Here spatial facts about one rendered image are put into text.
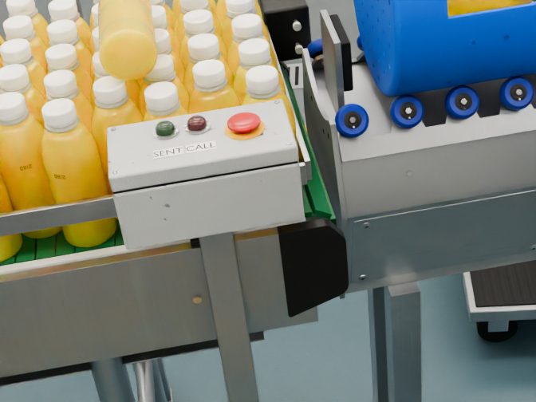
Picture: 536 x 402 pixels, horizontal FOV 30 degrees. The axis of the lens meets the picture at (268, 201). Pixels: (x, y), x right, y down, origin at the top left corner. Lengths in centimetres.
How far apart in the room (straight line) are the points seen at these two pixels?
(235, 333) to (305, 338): 114
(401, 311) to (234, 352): 39
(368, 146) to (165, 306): 34
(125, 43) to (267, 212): 27
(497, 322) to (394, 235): 90
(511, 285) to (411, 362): 66
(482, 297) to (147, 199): 130
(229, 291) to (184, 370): 117
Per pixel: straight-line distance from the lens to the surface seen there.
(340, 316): 242
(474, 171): 140
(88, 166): 122
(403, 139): 136
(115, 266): 126
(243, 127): 107
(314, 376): 230
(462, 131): 137
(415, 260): 153
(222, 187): 106
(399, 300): 156
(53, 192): 125
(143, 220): 108
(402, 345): 163
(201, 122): 109
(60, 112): 119
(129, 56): 121
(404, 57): 126
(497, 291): 227
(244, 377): 130
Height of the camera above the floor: 169
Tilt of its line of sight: 37 degrees down
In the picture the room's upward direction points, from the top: 7 degrees counter-clockwise
